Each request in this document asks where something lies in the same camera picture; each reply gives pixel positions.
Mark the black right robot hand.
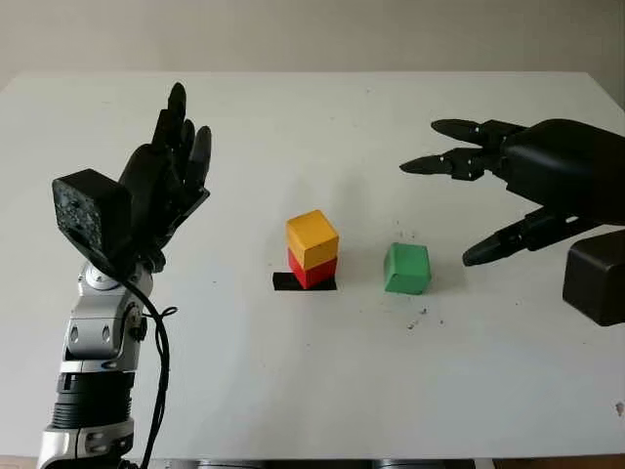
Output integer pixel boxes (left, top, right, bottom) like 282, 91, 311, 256
399, 118, 625, 268

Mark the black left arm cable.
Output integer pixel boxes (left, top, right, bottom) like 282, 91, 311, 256
116, 276, 178, 469

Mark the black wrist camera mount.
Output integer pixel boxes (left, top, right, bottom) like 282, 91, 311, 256
561, 229, 625, 327
51, 168, 133, 275

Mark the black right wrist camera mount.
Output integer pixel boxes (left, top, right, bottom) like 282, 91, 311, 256
561, 229, 625, 327

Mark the green cube block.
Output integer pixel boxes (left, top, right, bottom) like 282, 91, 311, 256
383, 242, 434, 296

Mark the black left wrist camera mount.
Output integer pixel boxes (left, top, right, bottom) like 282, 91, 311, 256
51, 168, 133, 275

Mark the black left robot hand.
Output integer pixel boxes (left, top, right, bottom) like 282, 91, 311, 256
116, 81, 214, 273

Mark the yellow cube block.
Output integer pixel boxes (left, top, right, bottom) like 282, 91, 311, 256
285, 209, 340, 269

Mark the black tape strip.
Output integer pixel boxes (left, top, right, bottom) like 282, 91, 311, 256
271, 272, 339, 293

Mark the red cube block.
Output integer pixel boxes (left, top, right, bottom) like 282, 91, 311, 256
287, 247, 339, 290

